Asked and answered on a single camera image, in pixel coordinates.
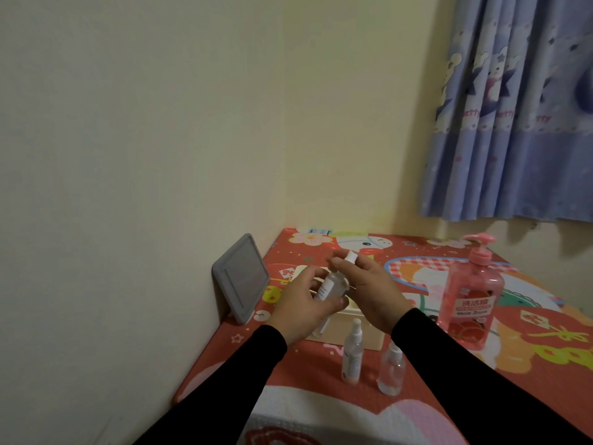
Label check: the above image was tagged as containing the blue cartoon curtain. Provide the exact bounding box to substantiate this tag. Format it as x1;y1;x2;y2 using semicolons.
419;0;593;223

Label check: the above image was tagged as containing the tall white-label spray bottle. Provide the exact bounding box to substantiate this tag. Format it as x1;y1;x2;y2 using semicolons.
341;318;365;385

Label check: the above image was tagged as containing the grey framed tablet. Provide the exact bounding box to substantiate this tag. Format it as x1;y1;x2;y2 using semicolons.
212;233;271;326

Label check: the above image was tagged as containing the person's right forearm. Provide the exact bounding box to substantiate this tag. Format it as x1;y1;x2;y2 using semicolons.
391;308;593;445

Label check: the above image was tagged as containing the person's left forearm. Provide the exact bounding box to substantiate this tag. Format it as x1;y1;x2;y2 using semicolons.
133;324;288;445

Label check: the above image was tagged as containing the clear labelled spray bottle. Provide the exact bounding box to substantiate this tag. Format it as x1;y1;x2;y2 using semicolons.
309;264;351;339

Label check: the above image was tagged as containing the red cartoon tablecloth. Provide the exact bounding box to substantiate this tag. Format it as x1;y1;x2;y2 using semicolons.
172;227;593;445

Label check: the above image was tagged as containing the person's left hand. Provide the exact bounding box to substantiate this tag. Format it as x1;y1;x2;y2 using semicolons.
266;265;349;347

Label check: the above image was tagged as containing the small clear spray bottle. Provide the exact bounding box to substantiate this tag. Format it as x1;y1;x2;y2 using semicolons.
376;340;407;397

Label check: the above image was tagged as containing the beige rectangular box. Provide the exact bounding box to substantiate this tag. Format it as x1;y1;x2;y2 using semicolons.
291;264;386;351

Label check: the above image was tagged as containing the pink pump soap bottle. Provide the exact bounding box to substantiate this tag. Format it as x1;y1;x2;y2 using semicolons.
436;233;506;352

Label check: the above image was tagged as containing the person's right hand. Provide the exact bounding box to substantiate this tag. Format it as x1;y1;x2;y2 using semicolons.
326;248;416;336

